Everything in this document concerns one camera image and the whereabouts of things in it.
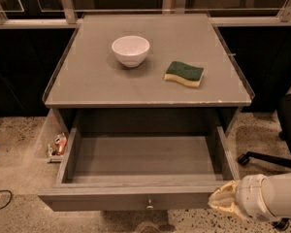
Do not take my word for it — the grey cabinet with glass top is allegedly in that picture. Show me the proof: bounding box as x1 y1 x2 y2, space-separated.
42 13 256 138

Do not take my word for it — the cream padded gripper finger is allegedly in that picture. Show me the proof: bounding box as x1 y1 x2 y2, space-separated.
208 181 248 219

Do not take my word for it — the grey top drawer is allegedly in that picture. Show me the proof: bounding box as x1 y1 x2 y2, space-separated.
38 126 239 211

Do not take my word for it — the small metal drawer knob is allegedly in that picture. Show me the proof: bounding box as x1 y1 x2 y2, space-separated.
145 198 154 210

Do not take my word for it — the metal window frame rail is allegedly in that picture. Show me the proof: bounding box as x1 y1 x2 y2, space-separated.
0 0 291 30

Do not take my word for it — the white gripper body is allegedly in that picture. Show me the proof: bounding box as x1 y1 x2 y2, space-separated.
236 174 277 222

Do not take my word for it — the black office chair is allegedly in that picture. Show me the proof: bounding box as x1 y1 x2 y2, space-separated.
238 92 291 231

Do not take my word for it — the white ceramic bowl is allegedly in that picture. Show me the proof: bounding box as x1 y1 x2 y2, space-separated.
112 36 150 68

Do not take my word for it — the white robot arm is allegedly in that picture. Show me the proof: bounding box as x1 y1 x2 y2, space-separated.
209 173 291 222

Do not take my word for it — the orange item beside cabinet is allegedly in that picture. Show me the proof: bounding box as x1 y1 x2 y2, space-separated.
48 133 68 156

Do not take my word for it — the green and yellow sponge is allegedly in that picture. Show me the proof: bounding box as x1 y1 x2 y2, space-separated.
164 61 204 87

